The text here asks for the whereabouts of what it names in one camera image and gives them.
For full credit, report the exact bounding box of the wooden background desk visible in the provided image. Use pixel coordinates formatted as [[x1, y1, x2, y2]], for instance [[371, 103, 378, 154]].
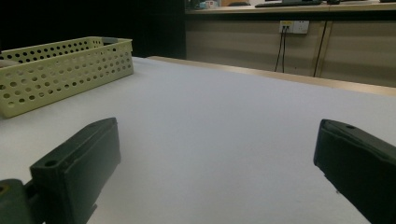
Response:
[[184, 0, 396, 16]]

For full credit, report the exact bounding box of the pale yellow perforated plastic basket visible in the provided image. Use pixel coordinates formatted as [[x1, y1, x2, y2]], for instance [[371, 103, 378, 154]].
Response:
[[0, 35, 135, 119]]

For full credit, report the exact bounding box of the black curtain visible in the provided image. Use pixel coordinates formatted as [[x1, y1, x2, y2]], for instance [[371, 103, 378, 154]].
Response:
[[0, 0, 188, 60]]

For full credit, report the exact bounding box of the white wall socket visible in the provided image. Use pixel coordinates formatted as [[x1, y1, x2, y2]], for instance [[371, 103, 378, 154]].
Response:
[[278, 20, 311, 35]]

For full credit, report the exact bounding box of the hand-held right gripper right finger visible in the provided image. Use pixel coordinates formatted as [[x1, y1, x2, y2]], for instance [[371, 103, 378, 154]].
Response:
[[313, 119, 396, 224]]

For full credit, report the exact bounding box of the black wall cable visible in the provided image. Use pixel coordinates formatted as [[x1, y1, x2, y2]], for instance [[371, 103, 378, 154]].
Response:
[[274, 28, 284, 73], [281, 28, 288, 74]]

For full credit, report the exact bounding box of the black keyboard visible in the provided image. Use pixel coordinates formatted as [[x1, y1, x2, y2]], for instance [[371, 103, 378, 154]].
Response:
[[254, 0, 323, 8]]

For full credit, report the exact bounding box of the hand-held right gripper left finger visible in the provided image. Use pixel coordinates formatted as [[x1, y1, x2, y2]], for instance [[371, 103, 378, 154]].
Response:
[[30, 117, 122, 224]]

